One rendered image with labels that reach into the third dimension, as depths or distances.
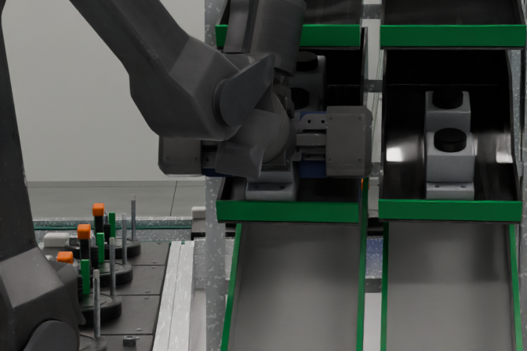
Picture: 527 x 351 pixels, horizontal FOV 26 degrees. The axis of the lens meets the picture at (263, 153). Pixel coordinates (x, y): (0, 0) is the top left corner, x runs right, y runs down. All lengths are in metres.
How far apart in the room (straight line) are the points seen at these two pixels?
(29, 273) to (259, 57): 0.26
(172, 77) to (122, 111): 10.84
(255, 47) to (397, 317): 0.38
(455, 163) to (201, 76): 0.32
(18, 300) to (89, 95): 10.97
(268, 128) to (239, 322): 0.32
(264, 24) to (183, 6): 10.71
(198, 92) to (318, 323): 0.39
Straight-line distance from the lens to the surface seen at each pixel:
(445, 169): 1.06
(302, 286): 1.16
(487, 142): 1.20
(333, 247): 1.19
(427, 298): 1.17
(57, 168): 11.75
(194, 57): 0.82
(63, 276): 0.73
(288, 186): 1.04
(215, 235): 1.16
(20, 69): 11.74
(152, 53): 0.79
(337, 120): 0.99
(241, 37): 0.89
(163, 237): 2.58
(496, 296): 1.18
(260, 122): 0.88
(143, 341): 1.51
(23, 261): 0.72
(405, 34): 1.05
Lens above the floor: 1.35
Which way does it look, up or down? 5 degrees down
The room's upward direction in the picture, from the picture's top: straight up
